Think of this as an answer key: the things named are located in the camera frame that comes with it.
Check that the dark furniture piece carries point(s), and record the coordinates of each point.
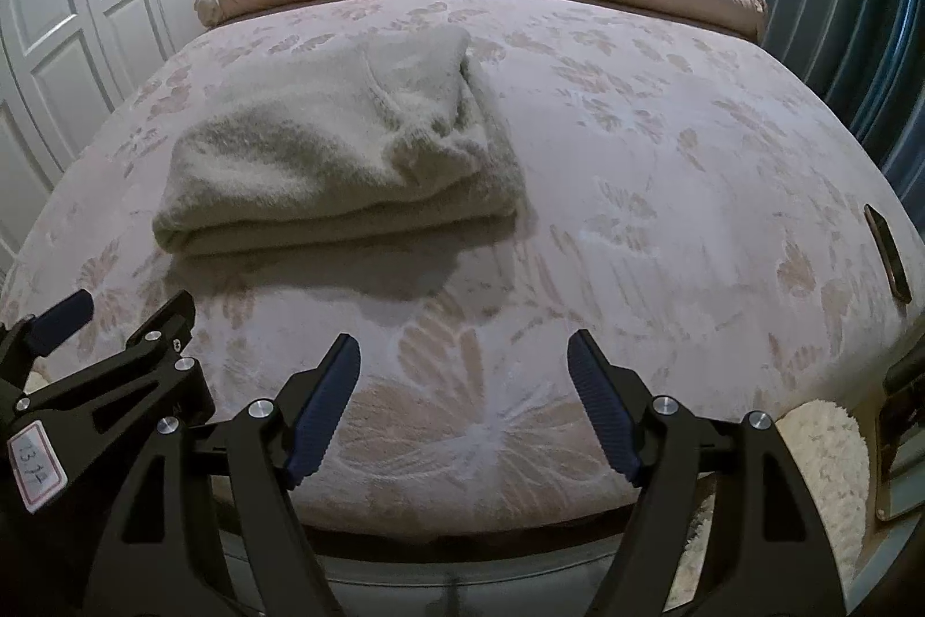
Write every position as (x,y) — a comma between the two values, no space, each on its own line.
(903,400)

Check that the white panelled wardrobe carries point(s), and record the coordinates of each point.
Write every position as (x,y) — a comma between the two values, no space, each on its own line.
(87,10)

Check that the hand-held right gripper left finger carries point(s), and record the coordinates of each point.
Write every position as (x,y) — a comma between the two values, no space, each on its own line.
(325,414)

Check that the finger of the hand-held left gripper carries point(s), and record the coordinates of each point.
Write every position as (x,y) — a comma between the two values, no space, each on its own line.
(170,328)
(65,317)

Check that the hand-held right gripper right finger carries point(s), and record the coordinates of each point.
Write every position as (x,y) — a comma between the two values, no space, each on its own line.
(600,407)

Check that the dark smartphone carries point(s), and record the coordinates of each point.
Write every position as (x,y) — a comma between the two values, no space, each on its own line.
(887,252)

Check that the cream knitted sweater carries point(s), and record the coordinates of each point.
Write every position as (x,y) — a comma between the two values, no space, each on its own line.
(325,154)

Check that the white fluffy rug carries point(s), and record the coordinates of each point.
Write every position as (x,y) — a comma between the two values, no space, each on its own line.
(824,472)

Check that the pink floral blanket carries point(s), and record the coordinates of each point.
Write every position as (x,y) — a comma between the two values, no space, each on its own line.
(650,190)

